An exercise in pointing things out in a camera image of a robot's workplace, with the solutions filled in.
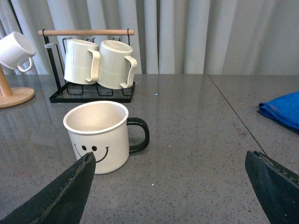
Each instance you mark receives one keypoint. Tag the wooden mug tree stand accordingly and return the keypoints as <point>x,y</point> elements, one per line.
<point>10,97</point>

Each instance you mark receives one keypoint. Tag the grey pleated curtain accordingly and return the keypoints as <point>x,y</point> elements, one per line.
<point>214,37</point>

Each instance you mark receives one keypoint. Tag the blue folded cloth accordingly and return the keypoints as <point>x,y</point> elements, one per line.
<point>284,109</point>

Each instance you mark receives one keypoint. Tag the cream ribbed mug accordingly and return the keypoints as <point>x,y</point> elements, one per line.
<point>81,62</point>
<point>117,66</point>

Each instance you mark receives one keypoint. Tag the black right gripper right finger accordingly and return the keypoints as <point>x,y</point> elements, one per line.
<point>276,187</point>

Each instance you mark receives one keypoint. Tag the small white hanging cup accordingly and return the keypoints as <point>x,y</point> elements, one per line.
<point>16,52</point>

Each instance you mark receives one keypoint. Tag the cream ribbed mug left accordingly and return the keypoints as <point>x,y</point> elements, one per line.
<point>81,62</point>

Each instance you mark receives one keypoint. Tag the cream ribbed mug right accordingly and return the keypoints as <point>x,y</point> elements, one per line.
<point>117,66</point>

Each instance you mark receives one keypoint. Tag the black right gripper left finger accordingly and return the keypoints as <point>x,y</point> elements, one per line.
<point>60,202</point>

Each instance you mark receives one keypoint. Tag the black wire mug rack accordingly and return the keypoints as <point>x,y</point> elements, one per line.
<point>68,92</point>

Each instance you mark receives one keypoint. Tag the white smiley face mug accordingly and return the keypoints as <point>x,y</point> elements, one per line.
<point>101,128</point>

